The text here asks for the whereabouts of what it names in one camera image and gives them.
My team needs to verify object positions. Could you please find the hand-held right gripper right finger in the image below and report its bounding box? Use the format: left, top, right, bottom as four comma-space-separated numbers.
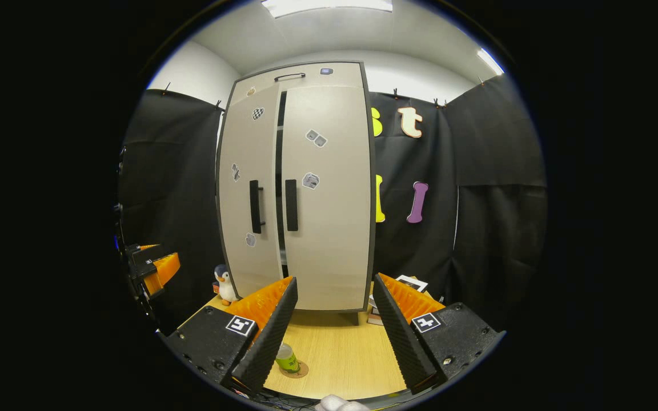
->
373, 273, 507, 394

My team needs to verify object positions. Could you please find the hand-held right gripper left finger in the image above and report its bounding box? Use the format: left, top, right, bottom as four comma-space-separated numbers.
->
163, 276, 299, 394

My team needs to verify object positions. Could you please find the green label plastic bottle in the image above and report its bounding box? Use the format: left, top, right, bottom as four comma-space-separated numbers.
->
275, 342, 301, 374

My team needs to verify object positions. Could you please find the round brown coaster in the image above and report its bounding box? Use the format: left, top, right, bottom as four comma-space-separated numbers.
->
280, 360, 310, 379

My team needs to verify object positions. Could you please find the grey cabinet door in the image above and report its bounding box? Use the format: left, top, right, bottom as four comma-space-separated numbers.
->
218, 83, 284, 299
280, 86, 372, 312

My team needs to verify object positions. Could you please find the grey cabinet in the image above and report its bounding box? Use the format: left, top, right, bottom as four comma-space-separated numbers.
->
215, 60, 376, 326

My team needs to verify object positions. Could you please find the grey cabinet drawer front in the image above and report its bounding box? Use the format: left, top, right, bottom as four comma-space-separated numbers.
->
231, 62, 364, 104

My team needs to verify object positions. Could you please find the stack of books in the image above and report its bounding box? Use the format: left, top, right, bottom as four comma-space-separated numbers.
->
367, 294, 388, 327

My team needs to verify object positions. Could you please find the penguin plush toy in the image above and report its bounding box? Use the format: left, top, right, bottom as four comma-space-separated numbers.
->
213, 264, 240, 307

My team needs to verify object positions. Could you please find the black backdrop cloth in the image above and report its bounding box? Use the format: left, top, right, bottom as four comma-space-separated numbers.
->
118, 74, 548, 335

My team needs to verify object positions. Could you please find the small ceiling light panel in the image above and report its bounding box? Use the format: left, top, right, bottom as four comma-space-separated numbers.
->
476, 47, 504, 76

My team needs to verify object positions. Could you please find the large ceiling light panel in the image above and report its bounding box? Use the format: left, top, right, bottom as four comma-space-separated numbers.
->
260, 0, 394, 18

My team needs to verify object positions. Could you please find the black door handle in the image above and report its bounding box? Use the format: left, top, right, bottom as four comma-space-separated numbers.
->
249, 180, 266, 235
285, 179, 299, 232

